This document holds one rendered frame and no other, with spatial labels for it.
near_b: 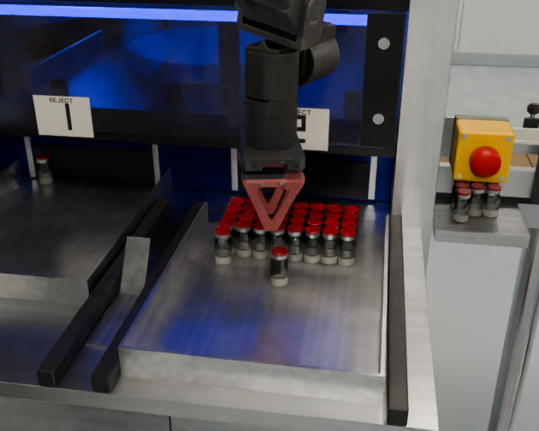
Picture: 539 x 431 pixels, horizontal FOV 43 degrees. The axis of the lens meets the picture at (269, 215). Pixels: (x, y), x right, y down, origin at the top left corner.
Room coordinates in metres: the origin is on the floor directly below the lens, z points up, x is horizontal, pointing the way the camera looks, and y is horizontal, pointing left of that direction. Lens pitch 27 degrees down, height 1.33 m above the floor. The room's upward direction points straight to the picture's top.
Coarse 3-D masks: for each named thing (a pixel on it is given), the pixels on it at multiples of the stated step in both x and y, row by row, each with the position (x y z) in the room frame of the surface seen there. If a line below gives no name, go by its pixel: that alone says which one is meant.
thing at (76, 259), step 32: (0, 192) 0.96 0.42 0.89; (32, 192) 0.97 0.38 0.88; (64, 192) 0.97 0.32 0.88; (96, 192) 0.97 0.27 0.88; (128, 192) 0.97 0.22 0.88; (160, 192) 0.94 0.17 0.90; (0, 224) 0.87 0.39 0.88; (32, 224) 0.87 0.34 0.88; (64, 224) 0.87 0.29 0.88; (96, 224) 0.87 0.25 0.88; (128, 224) 0.80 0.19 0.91; (0, 256) 0.78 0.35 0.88; (32, 256) 0.78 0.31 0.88; (64, 256) 0.78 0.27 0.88; (96, 256) 0.78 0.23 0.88; (0, 288) 0.68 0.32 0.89; (32, 288) 0.67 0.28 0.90; (64, 288) 0.67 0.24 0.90
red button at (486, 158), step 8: (472, 152) 0.83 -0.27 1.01; (480, 152) 0.82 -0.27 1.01; (488, 152) 0.81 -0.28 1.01; (496, 152) 0.82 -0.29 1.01; (472, 160) 0.82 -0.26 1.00; (480, 160) 0.81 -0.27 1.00; (488, 160) 0.81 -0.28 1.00; (496, 160) 0.81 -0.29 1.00; (472, 168) 0.82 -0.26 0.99; (480, 168) 0.81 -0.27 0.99; (488, 168) 0.81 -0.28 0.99; (496, 168) 0.81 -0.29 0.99; (480, 176) 0.82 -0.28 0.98; (488, 176) 0.81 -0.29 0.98
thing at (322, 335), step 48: (192, 240) 0.79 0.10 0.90; (384, 240) 0.79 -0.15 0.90; (192, 288) 0.70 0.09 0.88; (240, 288) 0.70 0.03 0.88; (288, 288) 0.70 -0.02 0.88; (336, 288) 0.70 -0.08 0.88; (384, 288) 0.65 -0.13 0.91; (144, 336) 0.60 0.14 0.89; (192, 336) 0.60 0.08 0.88; (240, 336) 0.60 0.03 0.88; (288, 336) 0.60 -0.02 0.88; (336, 336) 0.60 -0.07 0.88; (384, 336) 0.56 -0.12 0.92; (240, 384) 0.52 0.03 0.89; (288, 384) 0.51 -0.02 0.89; (336, 384) 0.50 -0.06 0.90
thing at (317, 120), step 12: (300, 108) 0.88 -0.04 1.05; (300, 120) 0.88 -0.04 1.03; (312, 120) 0.88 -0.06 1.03; (324, 120) 0.88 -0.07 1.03; (300, 132) 0.88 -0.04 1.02; (312, 132) 0.88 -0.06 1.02; (324, 132) 0.88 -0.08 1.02; (300, 144) 0.88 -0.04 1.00; (312, 144) 0.88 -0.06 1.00; (324, 144) 0.88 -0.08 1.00
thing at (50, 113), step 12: (36, 96) 0.94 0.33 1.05; (48, 96) 0.94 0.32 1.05; (60, 96) 0.94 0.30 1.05; (36, 108) 0.94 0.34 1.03; (48, 108) 0.94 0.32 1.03; (60, 108) 0.94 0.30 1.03; (72, 108) 0.94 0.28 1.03; (84, 108) 0.93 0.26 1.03; (48, 120) 0.94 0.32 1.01; (60, 120) 0.94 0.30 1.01; (72, 120) 0.94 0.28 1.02; (84, 120) 0.93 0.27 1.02; (48, 132) 0.94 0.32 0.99; (60, 132) 0.94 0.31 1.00; (72, 132) 0.94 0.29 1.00; (84, 132) 0.93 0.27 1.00
